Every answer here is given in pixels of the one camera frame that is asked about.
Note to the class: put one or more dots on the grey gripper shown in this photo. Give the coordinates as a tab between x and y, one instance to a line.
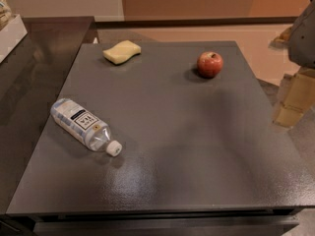
303	38

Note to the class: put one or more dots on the dark side table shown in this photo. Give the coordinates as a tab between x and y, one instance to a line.
31	78

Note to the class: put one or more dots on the yellow sponge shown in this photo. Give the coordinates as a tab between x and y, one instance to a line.
121	52

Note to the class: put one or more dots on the clear plastic water bottle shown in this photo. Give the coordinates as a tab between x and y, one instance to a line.
88	129

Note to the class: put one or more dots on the white box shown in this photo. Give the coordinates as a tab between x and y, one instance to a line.
11	35

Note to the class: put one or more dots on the red apple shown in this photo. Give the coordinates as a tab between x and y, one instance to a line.
209	64

